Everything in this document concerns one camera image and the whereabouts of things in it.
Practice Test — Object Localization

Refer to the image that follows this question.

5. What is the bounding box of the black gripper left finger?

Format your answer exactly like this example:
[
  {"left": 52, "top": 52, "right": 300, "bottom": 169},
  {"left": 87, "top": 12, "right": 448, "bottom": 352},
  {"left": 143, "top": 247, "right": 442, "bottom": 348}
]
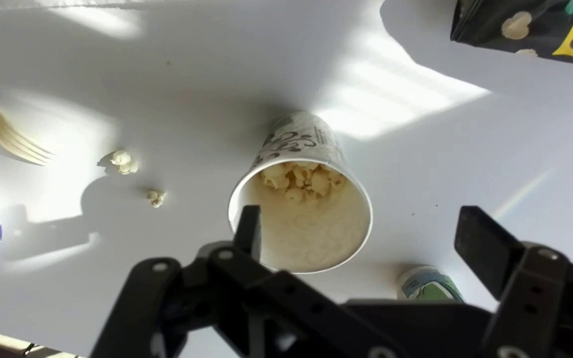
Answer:
[{"left": 89, "top": 203, "right": 382, "bottom": 358}]

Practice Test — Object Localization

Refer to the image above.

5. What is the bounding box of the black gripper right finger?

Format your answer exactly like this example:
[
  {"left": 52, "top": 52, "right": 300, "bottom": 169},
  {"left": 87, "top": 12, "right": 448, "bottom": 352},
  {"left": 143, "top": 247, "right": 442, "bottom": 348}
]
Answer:
[{"left": 453, "top": 205, "right": 573, "bottom": 358}]

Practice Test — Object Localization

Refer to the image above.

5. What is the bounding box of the printed white paper cup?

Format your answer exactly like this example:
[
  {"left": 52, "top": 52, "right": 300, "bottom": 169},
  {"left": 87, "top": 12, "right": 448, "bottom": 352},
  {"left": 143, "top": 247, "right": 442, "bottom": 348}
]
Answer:
[{"left": 227, "top": 112, "right": 376, "bottom": 277}]

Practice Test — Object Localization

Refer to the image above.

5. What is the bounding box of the popcorn pile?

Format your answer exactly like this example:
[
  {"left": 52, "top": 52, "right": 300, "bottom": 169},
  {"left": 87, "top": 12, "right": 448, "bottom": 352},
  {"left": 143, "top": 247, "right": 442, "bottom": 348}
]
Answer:
[{"left": 257, "top": 161, "right": 348, "bottom": 205}]

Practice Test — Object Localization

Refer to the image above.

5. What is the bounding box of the loose popcorn piece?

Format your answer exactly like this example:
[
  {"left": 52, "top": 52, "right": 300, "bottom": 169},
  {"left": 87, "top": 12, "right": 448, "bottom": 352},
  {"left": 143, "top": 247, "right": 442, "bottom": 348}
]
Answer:
[
  {"left": 143, "top": 187, "right": 169, "bottom": 211},
  {"left": 97, "top": 147, "right": 141, "bottom": 177}
]

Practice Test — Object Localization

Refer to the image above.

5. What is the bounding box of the cream plastic fork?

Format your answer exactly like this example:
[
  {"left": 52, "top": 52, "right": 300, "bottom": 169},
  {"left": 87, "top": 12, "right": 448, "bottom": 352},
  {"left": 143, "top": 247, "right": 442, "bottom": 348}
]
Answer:
[{"left": 0, "top": 84, "right": 56, "bottom": 167}]

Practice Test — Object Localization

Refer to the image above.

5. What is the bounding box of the black yellow snack bag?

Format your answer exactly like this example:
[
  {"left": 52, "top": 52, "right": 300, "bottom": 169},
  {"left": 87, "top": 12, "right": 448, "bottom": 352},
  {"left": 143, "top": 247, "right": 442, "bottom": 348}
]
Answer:
[{"left": 449, "top": 0, "right": 573, "bottom": 68}]

